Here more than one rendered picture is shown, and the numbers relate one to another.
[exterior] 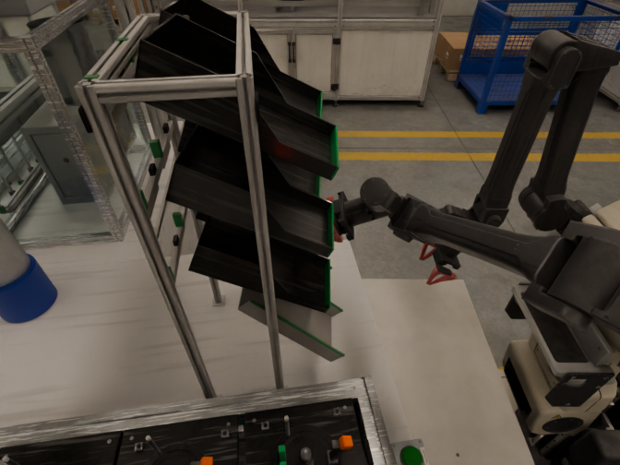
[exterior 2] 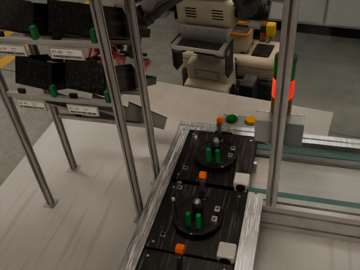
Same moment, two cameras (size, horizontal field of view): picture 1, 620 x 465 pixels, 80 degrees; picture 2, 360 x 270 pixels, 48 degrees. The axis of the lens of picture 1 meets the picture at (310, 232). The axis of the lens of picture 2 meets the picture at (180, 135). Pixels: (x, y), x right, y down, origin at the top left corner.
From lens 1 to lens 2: 0.92 m
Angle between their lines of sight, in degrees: 47
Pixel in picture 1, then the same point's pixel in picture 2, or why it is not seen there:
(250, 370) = (129, 193)
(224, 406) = (158, 191)
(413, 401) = not seen: hidden behind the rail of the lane
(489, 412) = (218, 100)
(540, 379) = (210, 83)
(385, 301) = not seen: hidden behind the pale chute
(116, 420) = (130, 255)
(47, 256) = not seen: outside the picture
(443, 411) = (209, 115)
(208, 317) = (62, 212)
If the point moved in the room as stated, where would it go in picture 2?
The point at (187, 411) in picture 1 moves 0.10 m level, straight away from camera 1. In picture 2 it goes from (149, 211) to (115, 220)
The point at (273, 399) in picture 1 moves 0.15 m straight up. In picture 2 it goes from (167, 166) to (163, 130)
